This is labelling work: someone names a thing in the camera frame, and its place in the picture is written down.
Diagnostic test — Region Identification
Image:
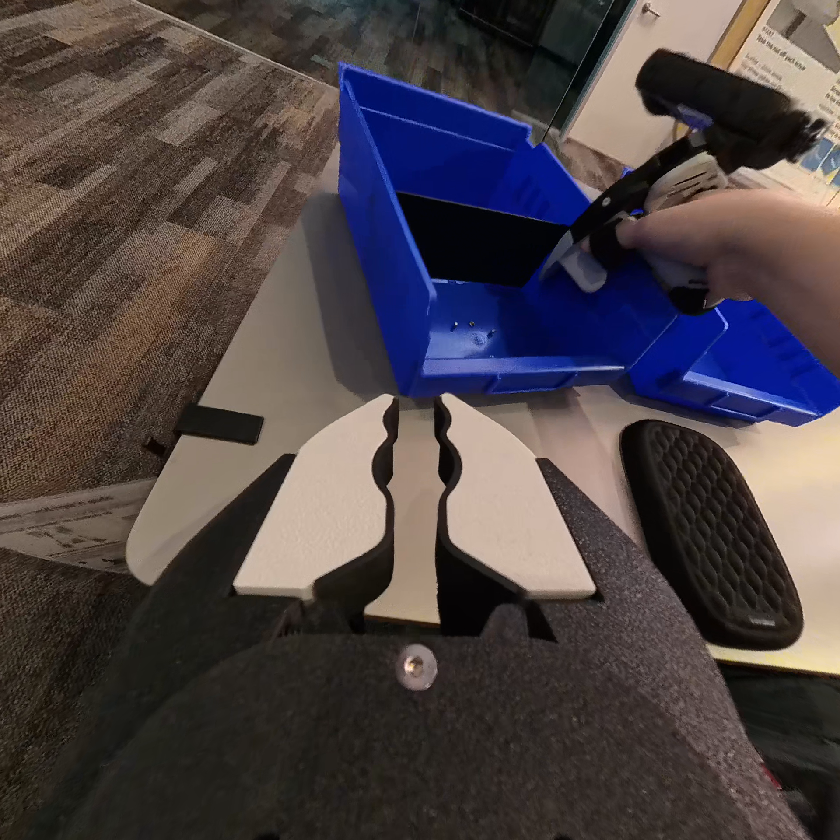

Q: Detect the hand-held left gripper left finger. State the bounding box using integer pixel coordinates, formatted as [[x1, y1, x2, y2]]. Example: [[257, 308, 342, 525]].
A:
[[231, 394, 401, 602]]

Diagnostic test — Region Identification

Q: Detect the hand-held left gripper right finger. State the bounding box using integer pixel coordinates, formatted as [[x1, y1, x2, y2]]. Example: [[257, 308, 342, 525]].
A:
[[433, 392, 599, 602]]

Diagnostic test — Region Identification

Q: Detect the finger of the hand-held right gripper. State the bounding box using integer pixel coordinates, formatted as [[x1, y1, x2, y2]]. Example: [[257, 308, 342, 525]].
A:
[[539, 230, 581, 284], [570, 252, 610, 294]]

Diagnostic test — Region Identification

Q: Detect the black bin divider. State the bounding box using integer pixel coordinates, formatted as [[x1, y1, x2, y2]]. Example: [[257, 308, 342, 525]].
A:
[[395, 190, 571, 290]]

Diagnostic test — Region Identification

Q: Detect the blue plastic bin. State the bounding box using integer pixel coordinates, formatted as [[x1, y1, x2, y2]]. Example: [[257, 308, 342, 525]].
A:
[[626, 295, 840, 429], [338, 62, 680, 399]]

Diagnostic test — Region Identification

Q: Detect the person's right hand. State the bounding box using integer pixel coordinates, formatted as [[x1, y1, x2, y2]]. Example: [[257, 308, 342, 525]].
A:
[[617, 190, 799, 301]]

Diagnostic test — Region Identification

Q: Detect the instruction sign on white stand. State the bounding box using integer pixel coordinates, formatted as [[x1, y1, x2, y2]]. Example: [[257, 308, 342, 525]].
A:
[[712, 0, 840, 211]]

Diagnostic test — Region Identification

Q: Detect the white door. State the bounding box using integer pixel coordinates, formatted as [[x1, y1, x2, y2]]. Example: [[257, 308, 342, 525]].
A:
[[566, 0, 749, 155]]

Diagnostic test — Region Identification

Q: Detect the black rectangular plate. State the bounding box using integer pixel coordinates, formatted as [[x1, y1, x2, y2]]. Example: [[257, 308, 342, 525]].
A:
[[174, 403, 265, 447]]

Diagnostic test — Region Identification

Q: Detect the black padded wrist rest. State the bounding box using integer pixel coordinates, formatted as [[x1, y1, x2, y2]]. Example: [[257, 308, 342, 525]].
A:
[[620, 420, 805, 651]]

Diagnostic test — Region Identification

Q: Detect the printed paper sheet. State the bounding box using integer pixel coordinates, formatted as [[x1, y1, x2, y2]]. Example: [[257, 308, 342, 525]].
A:
[[0, 478, 158, 575]]

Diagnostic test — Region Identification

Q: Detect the person's black clothing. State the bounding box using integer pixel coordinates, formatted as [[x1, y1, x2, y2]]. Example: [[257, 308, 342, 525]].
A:
[[715, 663, 840, 840]]

